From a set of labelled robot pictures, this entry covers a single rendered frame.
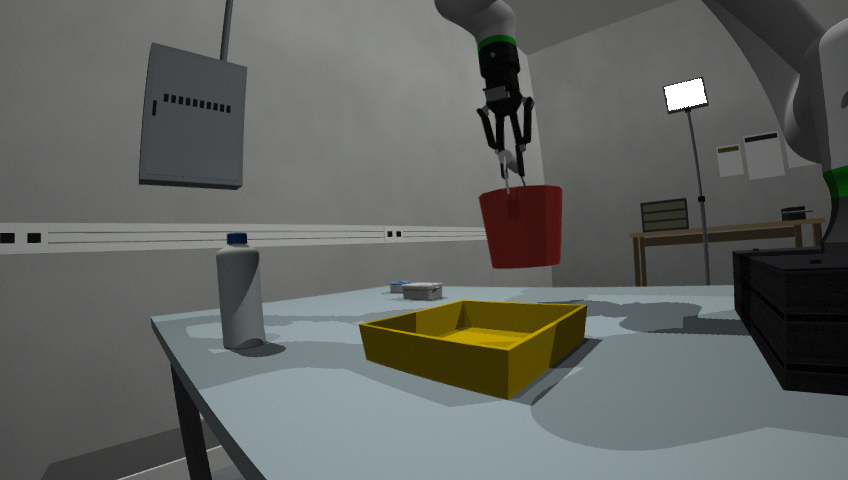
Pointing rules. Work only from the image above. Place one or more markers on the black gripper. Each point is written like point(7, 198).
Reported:
point(507, 107)

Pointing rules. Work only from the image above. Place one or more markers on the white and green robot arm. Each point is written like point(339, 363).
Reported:
point(774, 36)

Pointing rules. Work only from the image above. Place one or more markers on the dark red pail with grey wire handle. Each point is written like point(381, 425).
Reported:
point(523, 224)

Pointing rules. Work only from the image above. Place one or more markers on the yellow shallow tray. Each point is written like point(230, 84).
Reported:
point(415, 343)

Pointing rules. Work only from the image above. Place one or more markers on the grey bottle with blue cap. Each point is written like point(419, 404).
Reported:
point(240, 294)

